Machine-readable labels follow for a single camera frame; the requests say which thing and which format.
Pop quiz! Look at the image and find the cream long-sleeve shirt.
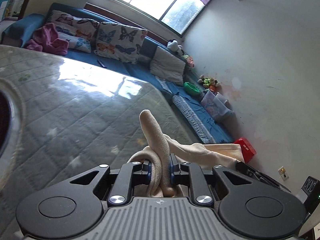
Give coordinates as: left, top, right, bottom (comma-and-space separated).
126, 109, 245, 198

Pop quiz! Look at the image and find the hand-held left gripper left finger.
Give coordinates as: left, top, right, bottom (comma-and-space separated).
66, 161, 152, 204

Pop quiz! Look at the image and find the green bowl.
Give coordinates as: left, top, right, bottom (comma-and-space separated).
184, 81, 200, 95

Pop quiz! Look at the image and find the beige wall socket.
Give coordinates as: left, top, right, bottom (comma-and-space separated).
278, 166, 289, 180

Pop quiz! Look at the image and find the patterned grey quilt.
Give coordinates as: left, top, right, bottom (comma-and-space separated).
172, 95, 215, 144

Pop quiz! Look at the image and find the black round induction cooktop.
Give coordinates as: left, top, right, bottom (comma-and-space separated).
0, 77, 27, 160

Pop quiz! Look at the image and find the clear plastic storage box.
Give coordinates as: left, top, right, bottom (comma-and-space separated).
200, 90, 235, 122

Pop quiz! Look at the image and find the blue cabinet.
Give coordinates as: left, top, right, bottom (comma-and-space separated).
0, 0, 12, 22

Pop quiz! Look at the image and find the panda plush toy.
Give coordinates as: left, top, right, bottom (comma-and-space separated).
167, 39, 183, 53

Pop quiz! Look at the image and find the butterfly print cushion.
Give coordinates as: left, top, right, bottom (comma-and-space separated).
46, 9, 100, 37
94, 22, 148, 64
55, 31, 92, 53

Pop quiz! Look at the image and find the green pink plush toy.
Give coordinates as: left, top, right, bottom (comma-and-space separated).
181, 54, 195, 68

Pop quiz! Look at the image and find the brown plush toy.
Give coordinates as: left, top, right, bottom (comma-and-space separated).
198, 76, 221, 92

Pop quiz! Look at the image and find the red plastic box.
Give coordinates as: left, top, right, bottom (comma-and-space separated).
234, 137, 257, 164

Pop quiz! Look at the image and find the grey pillow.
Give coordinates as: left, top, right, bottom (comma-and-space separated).
149, 46, 186, 87

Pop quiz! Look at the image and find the pink cloth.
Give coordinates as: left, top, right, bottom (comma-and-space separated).
26, 23, 69, 55

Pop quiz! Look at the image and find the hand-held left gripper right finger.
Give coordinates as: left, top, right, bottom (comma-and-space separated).
169, 154, 254, 204

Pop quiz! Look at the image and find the blue sofa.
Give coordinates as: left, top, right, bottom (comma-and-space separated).
1, 2, 234, 145

